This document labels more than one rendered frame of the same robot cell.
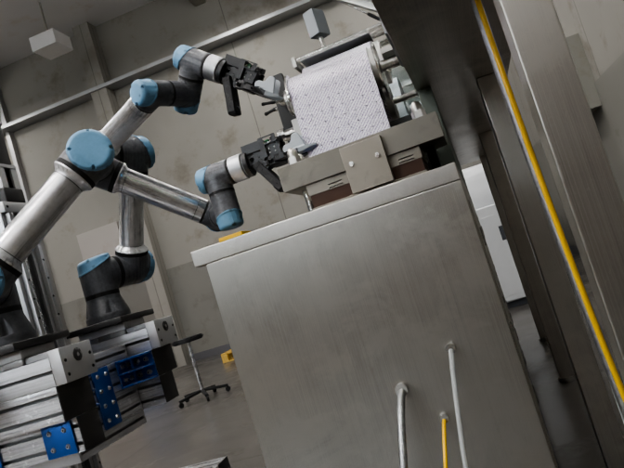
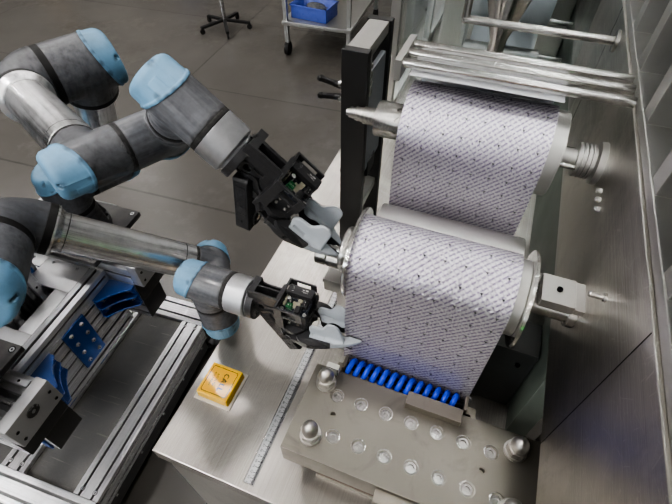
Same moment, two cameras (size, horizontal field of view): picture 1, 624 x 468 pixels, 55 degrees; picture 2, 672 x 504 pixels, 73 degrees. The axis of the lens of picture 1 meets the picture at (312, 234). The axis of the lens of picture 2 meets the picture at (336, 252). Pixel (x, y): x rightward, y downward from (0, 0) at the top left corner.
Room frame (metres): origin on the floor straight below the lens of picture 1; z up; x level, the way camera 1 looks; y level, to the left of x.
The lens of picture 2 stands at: (1.20, -0.08, 1.79)
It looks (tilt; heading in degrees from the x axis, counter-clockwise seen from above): 49 degrees down; 6
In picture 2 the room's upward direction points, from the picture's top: straight up
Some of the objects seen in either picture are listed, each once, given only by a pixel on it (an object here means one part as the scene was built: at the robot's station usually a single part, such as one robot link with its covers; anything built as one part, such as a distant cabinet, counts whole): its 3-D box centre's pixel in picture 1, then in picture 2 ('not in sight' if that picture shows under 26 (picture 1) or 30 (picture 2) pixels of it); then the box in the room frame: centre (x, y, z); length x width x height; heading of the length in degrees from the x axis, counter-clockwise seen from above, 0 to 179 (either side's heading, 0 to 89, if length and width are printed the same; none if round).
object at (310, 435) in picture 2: (292, 156); (310, 430); (1.46, -0.01, 1.05); 0.04 x 0.04 x 0.04
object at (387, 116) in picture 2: not in sight; (393, 121); (1.93, -0.11, 1.33); 0.06 x 0.06 x 0.06; 75
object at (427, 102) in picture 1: (456, 169); (564, 96); (2.62, -0.69, 1.02); 2.24 x 0.04 x 0.24; 165
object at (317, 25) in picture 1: (315, 25); not in sight; (2.21, -0.25, 1.66); 0.07 x 0.07 x 0.10; 48
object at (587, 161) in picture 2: not in sight; (577, 159); (1.84, -0.42, 1.33); 0.07 x 0.07 x 0.07; 75
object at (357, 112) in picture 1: (344, 127); (410, 350); (1.59, -0.17, 1.11); 0.23 x 0.01 x 0.18; 75
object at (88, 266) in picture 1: (98, 274); (63, 184); (2.08, 0.76, 0.98); 0.13 x 0.12 x 0.14; 138
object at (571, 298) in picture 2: (391, 49); (562, 293); (1.60, -0.36, 1.28); 0.06 x 0.05 x 0.02; 75
